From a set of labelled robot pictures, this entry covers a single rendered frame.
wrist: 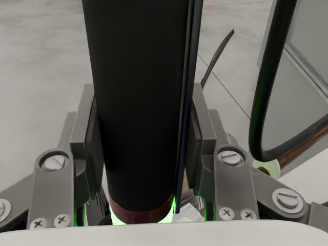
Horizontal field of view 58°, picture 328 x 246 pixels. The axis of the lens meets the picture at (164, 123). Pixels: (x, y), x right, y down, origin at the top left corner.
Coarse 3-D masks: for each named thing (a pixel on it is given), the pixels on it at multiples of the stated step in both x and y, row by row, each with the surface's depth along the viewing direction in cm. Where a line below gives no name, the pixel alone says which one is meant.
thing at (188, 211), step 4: (188, 204) 23; (184, 208) 23; (188, 208) 23; (192, 208) 23; (180, 212) 22; (184, 212) 23; (188, 212) 23; (192, 212) 23; (196, 212) 23; (172, 216) 22; (176, 216) 22; (180, 216) 22; (184, 216) 22; (188, 216) 22; (192, 216) 22; (196, 216) 22; (200, 216) 22; (172, 220) 22; (176, 220) 22; (192, 220) 22; (196, 220) 22; (200, 220) 22; (204, 220) 22
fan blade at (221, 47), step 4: (232, 32) 41; (228, 36) 42; (224, 40) 43; (228, 40) 41; (220, 44) 46; (224, 44) 41; (220, 48) 42; (224, 48) 41; (216, 52) 46; (220, 52) 41; (216, 56) 42; (212, 60) 46; (216, 60) 41; (212, 64) 41; (208, 68) 45; (212, 68) 41; (208, 72) 41; (204, 76) 45; (208, 76) 41; (204, 80) 41; (204, 84) 41
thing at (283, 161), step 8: (312, 136) 30; (320, 136) 30; (304, 144) 29; (312, 144) 30; (288, 152) 28; (296, 152) 28; (280, 160) 27; (288, 160) 28; (264, 168) 26; (280, 168) 27
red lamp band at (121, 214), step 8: (112, 200) 14; (168, 200) 14; (112, 208) 15; (120, 208) 14; (160, 208) 14; (168, 208) 15; (120, 216) 14; (128, 216) 14; (136, 216) 14; (144, 216) 14; (152, 216) 14; (160, 216) 14
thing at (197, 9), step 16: (192, 0) 9; (192, 16) 9; (192, 32) 9; (192, 48) 10; (192, 64) 10; (192, 80) 11; (192, 96) 11; (176, 160) 14; (176, 176) 14; (176, 192) 15; (176, 208) 15
